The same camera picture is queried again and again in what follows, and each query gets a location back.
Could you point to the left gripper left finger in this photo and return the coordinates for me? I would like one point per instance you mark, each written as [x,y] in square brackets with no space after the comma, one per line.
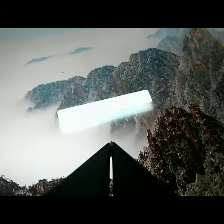
[90,176]

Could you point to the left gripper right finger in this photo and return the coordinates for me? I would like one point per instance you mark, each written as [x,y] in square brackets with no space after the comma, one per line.
[136,176]

